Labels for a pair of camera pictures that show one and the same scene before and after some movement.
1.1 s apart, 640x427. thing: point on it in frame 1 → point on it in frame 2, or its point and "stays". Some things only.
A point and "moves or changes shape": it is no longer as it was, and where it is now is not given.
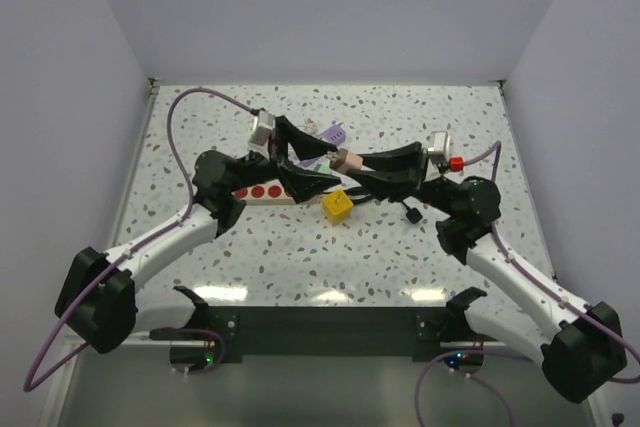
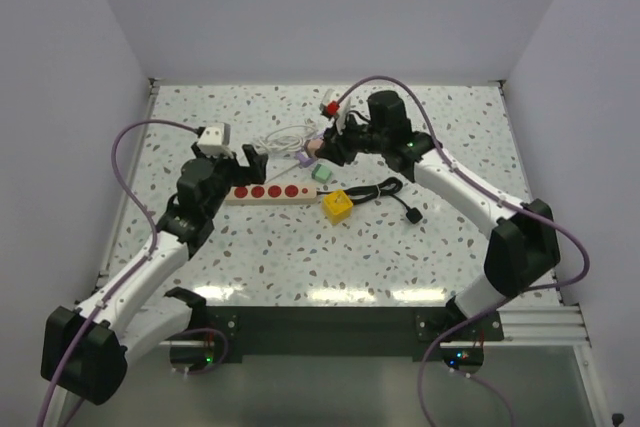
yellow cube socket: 337,207 stays
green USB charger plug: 322,167 stays
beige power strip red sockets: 264,194 stays
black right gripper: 395,173 → 336,145
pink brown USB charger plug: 342,160 moves or changes shape
